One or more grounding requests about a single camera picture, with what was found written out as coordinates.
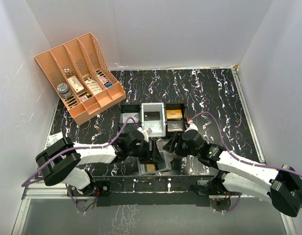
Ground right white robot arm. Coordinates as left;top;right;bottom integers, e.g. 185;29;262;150
163;124;302;217

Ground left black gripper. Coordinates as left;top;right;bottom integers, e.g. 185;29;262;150
127;140;164;164

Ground orange plastic desk organizer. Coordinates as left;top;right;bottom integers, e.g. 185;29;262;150
34;33;126;125

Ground grey leather card holder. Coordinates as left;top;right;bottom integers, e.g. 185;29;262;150
137;151;172;176

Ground blue small item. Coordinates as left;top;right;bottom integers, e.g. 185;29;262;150
105;83;113;88

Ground black card in white tray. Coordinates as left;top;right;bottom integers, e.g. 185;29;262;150
144;111;161;121

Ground white pink box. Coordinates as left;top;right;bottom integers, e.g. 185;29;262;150
67;76;85;94

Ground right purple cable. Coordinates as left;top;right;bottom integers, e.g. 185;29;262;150
186;112;302;213

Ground cards in black tray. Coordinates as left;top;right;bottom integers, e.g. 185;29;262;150
121;113;140;123

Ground white label cards stack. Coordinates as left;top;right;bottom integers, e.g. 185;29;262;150
83;76;103;95

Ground white printed paper sheet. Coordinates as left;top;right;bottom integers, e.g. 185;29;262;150
47;132;63;147

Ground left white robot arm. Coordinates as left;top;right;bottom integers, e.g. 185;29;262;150
35;128;165;196

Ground dark patterned card in tray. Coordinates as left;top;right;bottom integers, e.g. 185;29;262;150
168;120;184;132

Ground small pink white packet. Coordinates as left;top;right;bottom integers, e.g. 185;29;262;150
96;70;109;85

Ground small round patterned tin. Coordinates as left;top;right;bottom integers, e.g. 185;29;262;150
57;83;72;99

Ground gold card in tray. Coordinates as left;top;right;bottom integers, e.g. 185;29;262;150
166;109;183;120

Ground black and white tray set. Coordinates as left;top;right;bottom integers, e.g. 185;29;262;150
119;102;188;139

